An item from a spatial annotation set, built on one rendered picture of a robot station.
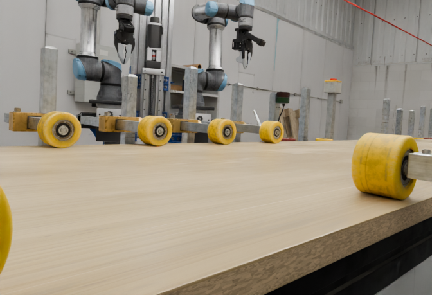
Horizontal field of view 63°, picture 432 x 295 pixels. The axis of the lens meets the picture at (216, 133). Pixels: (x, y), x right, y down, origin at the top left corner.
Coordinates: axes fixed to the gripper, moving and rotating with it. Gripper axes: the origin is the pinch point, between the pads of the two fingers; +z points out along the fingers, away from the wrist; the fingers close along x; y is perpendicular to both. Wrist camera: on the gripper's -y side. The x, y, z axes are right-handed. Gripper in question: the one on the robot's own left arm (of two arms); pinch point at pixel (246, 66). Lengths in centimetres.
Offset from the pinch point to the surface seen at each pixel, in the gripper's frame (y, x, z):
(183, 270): -80, 141, 34
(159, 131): -28, 89, 31
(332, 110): -33, -42, 19
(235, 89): -14.6, 32.0, 14.2
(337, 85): -35, -41, 5
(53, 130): -21, 115, 31
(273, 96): -20.3, 7.7, 15.2
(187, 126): -14, 61, 30
